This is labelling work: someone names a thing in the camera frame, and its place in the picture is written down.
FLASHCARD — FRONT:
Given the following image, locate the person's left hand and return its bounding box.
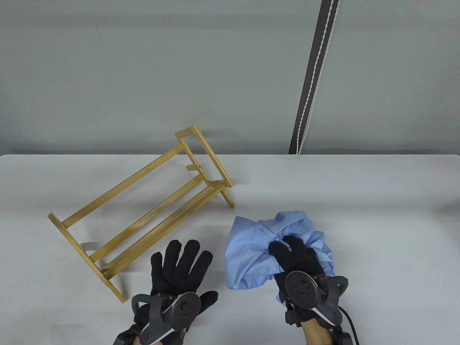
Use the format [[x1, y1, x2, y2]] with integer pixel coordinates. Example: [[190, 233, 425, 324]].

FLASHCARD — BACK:
[[134, 239, 219, 345]]

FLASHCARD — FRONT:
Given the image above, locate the person's right hand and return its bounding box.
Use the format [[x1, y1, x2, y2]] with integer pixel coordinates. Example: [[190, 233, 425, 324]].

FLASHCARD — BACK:
[[268, 235, 337, 326]]

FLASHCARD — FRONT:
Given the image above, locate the blue long-sleeve shirt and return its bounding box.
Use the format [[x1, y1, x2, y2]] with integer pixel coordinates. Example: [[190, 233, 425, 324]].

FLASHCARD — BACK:
[[225, 211, 336, 303]]

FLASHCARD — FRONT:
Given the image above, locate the wooden book rack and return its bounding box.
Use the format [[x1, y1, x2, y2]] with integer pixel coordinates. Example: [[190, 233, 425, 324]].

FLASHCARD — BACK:
[[47, 125, 235, 303]]

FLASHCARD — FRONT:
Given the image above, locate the person's right forearm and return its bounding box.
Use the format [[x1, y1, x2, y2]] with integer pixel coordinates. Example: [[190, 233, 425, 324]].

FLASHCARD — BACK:
[[300, 319, 335, 345]]

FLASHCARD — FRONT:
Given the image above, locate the grey right hand controller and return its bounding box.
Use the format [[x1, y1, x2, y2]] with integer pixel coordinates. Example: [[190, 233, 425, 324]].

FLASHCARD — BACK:
[[285, 270, 349, 328]]

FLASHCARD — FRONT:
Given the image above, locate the grey hand controller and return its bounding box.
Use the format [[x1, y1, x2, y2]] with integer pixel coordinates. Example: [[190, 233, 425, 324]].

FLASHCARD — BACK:
[[285, 270, 349, 328], [131, 291, 202, 345]]

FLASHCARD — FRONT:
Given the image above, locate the grey left hand controller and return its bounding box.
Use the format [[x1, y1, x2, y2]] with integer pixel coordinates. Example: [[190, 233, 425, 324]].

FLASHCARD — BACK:
[[131, 291, 202, 345]]

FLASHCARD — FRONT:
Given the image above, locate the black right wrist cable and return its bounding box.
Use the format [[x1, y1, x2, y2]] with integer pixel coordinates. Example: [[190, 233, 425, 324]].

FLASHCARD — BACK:
[[339, 307, 360, 345]]

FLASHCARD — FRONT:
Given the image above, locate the black left wrist camera strap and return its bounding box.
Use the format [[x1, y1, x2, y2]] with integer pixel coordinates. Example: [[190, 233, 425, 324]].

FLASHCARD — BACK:
[[113, 323, 143, 345]]

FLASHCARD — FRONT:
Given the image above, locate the black wrist camera strap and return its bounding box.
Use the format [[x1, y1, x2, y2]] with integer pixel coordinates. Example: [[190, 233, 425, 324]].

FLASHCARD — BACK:
[[330, 329, 355, 345], [113, 323, 143, 345]]

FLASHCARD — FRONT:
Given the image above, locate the black right wrist camera strap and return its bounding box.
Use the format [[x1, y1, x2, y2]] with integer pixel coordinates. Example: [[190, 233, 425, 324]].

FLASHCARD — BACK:
[[330, 329, 355, 345]]

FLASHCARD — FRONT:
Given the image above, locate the white twisted cord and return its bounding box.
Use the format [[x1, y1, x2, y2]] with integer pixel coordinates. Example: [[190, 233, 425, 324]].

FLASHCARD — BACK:
[[295, 0, 340, 161]]

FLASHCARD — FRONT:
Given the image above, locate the dark vertical wall strip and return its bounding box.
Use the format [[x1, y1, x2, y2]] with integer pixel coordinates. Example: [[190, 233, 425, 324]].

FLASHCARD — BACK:
[[289, 0, 340, 155]]

